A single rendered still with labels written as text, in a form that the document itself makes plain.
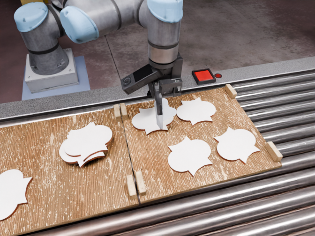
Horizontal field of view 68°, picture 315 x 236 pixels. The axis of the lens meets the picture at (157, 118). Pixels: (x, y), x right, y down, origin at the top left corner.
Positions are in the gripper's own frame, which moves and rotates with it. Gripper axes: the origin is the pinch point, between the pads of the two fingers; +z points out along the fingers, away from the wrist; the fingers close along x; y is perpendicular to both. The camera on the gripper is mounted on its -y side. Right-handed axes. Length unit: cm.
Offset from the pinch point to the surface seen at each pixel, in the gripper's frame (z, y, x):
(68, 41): 100, -46, 235
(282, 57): 91, 190, 135
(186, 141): 2.7, 7.5, -11.6
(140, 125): 3.2, -4.4, -1.7
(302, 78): 4, 65, 8
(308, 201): 5.1, 33.1, -35.9
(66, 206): 5.0, -27.5, -21.8
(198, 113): 2.4, 15.4, -1.5
